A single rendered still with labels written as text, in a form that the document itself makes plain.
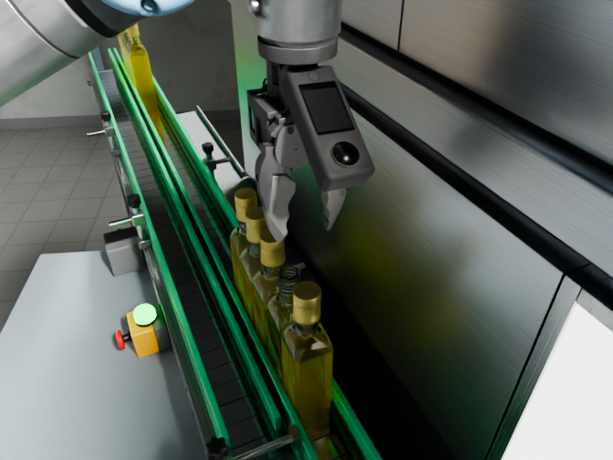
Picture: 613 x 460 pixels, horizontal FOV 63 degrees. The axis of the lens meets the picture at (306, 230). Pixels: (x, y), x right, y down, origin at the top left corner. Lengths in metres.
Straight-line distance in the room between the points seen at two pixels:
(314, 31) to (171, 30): 3.19
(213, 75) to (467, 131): 3.25
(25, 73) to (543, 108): 0.37
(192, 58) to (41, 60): 3.34
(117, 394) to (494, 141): 0.84
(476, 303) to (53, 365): 0.88
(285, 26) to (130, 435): 0.78
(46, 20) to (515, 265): 0.39
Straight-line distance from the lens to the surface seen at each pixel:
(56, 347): 1.20
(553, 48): 0.45
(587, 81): 0.43
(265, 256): 0.69
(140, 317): 1.05
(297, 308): 0.61
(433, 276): 0.58
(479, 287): 0.52
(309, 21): 0.43
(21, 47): 0.31
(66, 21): 0.30
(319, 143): 0.41
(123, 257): 1.27
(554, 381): 0.50
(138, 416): 1.03
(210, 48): 3.62
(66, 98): 3.94
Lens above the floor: 1.58
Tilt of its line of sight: 37 degrees down
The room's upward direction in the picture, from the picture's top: straight up
